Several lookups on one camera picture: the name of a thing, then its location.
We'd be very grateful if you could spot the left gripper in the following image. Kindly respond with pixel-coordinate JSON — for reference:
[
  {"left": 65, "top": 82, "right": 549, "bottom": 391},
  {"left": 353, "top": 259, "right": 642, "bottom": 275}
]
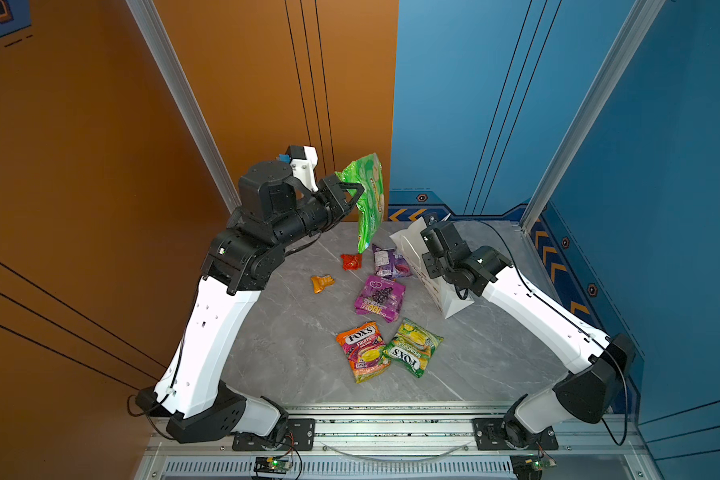
[{"left": 269, "top": 177, "right": 361, "bottom": 256}]

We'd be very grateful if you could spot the green chips bag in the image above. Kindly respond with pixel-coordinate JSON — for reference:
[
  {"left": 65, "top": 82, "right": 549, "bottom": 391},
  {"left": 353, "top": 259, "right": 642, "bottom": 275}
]
[{"left": 337, "top": 153, "right": 385, "bottom": 253}]

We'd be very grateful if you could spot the white paper gift bag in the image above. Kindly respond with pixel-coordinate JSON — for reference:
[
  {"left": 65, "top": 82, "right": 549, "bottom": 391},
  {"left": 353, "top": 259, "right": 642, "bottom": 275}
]
[{"left": 390, "top": 215, "right": 474, "bottom": 319}]

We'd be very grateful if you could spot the magenta raisin snack pouch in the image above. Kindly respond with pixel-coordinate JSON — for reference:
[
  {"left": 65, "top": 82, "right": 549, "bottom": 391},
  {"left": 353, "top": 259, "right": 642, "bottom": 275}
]
[{"left": 354, "top": 275, "right": 406, "bottom": 323}]

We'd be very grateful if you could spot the orange Fox's candy bag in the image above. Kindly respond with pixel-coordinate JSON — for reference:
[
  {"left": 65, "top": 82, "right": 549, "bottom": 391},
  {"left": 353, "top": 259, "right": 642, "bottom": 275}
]
[{"left": 336, "top": 322, "right": 391, "bottom": 384}]

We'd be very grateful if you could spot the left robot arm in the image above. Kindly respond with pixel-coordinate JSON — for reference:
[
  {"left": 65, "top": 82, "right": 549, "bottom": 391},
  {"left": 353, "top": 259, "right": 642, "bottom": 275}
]
[{"left": 132, "top": 160, "right": 365, "bottom": 447}]

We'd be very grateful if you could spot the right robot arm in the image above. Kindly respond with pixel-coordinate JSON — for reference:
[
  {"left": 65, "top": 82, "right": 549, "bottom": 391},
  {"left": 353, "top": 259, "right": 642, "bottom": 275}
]
[{"left": 420, "top": 221, "right": 636, "bottom": 449}]

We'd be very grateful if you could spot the green Fox's candy bag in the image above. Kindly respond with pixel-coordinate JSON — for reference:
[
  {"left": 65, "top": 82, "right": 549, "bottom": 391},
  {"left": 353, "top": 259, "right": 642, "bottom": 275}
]
[{"left": 382, "top": 318, "right": 444, "bottom": 378}]

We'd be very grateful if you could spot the purple snack packet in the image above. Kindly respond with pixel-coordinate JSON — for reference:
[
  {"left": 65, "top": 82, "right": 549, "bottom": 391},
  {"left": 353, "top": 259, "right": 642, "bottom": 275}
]
[{"left": 371, "top": 244, "right": 412, "bottom": 280}]

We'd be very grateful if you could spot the red candy wrapper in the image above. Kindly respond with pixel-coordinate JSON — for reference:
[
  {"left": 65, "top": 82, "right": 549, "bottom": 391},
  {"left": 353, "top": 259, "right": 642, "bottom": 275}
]
[{"left": 340, "top": 253, "right": 363, "bottom": 271}]

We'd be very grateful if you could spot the orange candy wrapper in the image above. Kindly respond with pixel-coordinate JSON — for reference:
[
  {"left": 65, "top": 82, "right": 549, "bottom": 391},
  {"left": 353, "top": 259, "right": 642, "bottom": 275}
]
[{"left": 310, "top": 275, "right": 335, "bottom": 294}]

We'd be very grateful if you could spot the right circuit board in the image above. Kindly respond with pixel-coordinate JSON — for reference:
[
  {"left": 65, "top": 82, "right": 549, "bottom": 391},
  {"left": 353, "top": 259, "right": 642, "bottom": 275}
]
[{"left": 510, "top": 456, "right": 557, "bottom": 480}]

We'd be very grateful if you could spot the circuit board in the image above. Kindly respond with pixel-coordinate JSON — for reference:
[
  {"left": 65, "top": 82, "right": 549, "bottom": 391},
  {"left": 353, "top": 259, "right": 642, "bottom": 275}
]
[
  {"left": 510, "top": 456, "right": 557, "bottom": 480},
  {"left": 253, "top": 456, "right": 294, "bottom": 479}
]

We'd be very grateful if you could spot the left circuit board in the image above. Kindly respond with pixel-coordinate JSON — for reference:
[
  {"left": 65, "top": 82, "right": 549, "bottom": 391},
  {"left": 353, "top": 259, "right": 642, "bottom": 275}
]
[{"left": 253, "top": 456, "right": 294, "bottom": 479}]

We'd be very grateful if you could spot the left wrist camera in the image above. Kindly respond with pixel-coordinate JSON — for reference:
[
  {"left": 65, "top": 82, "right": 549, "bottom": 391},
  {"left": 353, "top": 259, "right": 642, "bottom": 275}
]
[{"left": 278, "top": 145, "right": 318, "bottom": 192}]

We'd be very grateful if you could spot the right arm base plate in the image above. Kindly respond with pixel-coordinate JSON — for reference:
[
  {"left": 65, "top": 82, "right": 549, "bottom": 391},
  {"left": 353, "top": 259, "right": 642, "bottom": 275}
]
[{"left": 471, "top": 417, "right": 559, "bottom": 451}]

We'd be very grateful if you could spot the aluminium frame rail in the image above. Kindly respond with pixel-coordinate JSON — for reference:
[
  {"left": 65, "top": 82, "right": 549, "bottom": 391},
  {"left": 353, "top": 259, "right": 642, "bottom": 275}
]
[{"left": 135, "top": 402, "right": 662, "bottom": 479}]

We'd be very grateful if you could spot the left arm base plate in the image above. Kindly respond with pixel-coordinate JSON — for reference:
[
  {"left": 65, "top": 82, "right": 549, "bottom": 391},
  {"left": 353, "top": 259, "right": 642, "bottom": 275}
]
[{"left": 232, "top": 418, "right": 316, "bottom": 452}]

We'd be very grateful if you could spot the left aluminium corner post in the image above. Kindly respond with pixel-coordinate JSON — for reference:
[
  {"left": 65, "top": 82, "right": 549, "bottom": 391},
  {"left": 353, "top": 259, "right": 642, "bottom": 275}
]
[{"left": 126, "top": 0, "right": 240, "bottom": 213}]

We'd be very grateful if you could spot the aluminium corner post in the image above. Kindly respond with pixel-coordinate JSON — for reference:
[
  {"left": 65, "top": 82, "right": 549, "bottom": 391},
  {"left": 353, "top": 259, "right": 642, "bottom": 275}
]
[
  {"left": 519, "top": 0, "right": 665, "bottom": 234},
  {"left": 126, "top": 0, "right": 240, "bottom": 213}
]

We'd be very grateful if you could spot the right aluminium corner post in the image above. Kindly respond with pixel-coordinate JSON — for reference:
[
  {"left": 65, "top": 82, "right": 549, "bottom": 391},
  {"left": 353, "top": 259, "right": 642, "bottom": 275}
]
[{"left": 519, "top": 0, "right": 665, "bottom": 234}]

